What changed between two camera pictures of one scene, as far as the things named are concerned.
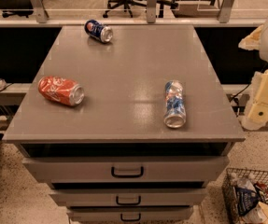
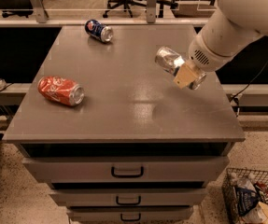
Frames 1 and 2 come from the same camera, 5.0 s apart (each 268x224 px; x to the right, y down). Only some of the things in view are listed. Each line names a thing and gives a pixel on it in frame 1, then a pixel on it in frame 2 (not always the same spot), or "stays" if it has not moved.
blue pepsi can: x=98 y=31 stays
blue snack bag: x=246 y=199 stays
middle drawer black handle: x=128 y=203 stays
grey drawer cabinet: x=111 y=159 stays
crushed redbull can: x=175 y=98 -> x=170 y=60
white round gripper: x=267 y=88 -> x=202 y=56
